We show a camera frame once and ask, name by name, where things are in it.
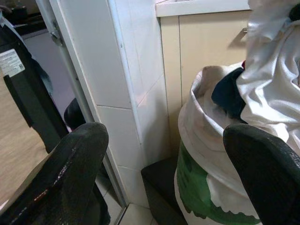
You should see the white countertop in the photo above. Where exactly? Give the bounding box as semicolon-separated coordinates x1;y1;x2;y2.
154;0;253;17

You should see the white washer label sticker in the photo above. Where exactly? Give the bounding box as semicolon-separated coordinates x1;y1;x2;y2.
0;48;25;76

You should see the wood-grain board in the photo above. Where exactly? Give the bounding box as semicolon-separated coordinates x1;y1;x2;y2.
0;70;47;202

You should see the grey metal door frame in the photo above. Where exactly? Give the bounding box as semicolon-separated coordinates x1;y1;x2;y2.
35;0;128;225

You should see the white green-printed laundry bag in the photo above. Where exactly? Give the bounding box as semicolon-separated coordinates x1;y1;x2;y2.
174;65;263;225

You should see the navy garment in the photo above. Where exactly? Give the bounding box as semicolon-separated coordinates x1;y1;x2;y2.
210;67;249;124

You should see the white garment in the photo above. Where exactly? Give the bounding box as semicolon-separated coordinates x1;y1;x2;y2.
235;0;300;150

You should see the metal door latch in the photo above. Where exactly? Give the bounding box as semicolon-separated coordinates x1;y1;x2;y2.
49;20;64;45

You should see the black washing machine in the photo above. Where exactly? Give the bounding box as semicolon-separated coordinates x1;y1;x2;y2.
0;0;86;204

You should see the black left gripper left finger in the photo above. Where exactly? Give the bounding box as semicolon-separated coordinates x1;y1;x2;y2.
0;121;109;225

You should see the metal cabinet handle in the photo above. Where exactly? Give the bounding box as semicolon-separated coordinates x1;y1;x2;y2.
234;27;249;43

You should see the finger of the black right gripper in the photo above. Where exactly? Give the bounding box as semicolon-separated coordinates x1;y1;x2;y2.
289;4;300;22

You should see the beige cabinet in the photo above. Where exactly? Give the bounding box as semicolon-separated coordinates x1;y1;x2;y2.
160;10;253;165

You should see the black low stand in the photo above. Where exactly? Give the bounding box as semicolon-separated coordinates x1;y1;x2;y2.
140;156;188;225

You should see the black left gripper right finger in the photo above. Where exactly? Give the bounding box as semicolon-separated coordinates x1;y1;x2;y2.
223;123;300;225

